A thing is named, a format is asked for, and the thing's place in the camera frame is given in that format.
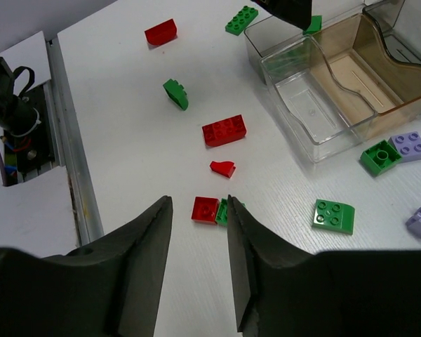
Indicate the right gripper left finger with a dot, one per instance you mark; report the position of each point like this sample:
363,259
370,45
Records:
110,287

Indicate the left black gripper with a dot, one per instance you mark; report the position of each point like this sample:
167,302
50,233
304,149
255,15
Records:
298,13

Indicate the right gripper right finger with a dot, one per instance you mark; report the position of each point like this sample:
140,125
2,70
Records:
281,290

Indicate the green 2x4 lego brick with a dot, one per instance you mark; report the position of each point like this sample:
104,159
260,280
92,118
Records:
241,20

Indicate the green 2x2 sloped lego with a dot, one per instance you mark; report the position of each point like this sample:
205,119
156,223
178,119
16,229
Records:
333,216

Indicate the red 2x2 lego brick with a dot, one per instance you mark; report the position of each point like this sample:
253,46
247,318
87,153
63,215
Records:
205,210

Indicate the green curved lego brick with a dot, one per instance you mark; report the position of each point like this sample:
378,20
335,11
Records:
176,93

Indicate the grey smoked container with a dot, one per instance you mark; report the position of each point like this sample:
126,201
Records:
400,24

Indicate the amber tinted container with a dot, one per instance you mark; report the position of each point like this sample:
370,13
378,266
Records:
373,91

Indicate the small red sloped lego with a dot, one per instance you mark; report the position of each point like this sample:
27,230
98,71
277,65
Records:
223,168

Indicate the red lego brick left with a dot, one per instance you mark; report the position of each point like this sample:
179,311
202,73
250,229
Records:
162,33

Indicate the red 2x4 lego brick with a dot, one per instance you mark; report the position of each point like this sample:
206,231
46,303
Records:
224,131

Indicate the green upside-down 2x2 lego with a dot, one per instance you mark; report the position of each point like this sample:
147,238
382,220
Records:
380,158

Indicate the lilac 2x2 lego brick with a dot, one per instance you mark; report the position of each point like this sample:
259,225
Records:
408,145

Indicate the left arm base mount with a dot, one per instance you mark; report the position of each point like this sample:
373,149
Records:
30,156

